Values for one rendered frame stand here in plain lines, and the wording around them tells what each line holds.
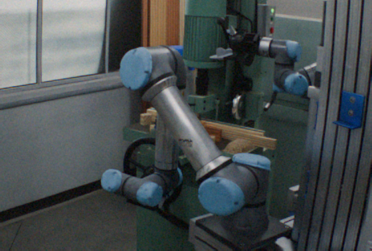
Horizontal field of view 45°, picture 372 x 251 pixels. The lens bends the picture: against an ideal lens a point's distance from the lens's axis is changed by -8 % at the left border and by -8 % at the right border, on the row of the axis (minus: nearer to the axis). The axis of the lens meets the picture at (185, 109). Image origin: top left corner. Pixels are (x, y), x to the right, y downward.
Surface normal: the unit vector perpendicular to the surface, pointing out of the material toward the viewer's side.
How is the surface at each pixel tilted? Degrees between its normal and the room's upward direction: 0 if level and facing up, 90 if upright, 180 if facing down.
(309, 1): 90
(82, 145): 90
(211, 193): 95
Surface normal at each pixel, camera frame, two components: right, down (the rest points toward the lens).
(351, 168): -0.80, 0.11
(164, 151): -0.22, 0.23
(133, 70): -0.61, 0.06
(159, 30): 0.77, 0.13
